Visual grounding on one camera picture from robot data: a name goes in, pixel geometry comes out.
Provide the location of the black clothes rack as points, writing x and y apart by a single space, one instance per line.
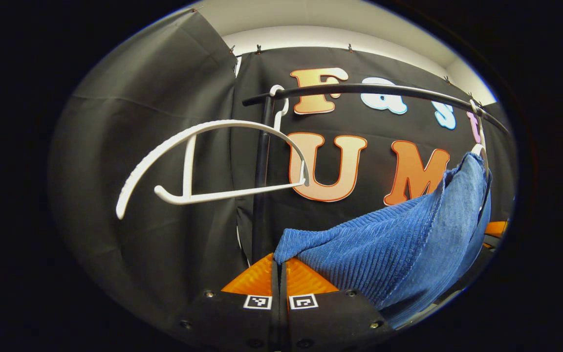
262 171

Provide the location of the black backdrop cloth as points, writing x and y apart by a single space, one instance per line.
164 73

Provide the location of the row of black backdrop clips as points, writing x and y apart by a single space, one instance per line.
258 49

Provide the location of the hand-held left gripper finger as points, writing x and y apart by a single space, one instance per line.
275 293
284 293

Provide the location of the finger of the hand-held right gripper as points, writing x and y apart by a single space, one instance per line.
496 228

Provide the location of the white plastic hanger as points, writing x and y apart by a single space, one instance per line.
188 166
479 128

